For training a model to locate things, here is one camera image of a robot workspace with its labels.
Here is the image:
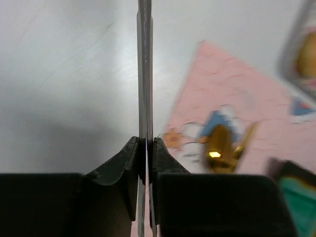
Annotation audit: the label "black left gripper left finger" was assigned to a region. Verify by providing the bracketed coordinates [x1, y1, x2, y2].
[0, 137, 138, 237]

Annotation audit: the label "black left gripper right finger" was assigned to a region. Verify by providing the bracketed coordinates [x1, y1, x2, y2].
[153, 138, 298, 237]

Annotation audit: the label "metal serving tongs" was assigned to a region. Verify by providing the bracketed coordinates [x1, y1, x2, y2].
[137, 0, 158, 237]

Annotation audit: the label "gold fork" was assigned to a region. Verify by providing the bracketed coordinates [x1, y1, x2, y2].
[204, 124, 237, 174]

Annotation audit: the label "gold knife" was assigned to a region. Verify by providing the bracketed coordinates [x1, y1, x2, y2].
[233, 121, 259, 160]

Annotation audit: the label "black teal square plate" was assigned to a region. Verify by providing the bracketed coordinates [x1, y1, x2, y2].
[267, 158, 316, 237]

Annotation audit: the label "pink bunny placemat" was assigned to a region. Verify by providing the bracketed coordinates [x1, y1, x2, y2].
[130, 40, 316, 237]

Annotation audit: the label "round bun front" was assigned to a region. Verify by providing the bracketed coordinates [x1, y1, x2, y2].
[296, 32, 316, 78]

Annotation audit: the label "floral rectangular tray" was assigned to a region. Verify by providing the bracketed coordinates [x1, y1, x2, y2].
[279, 0, 316, 97]

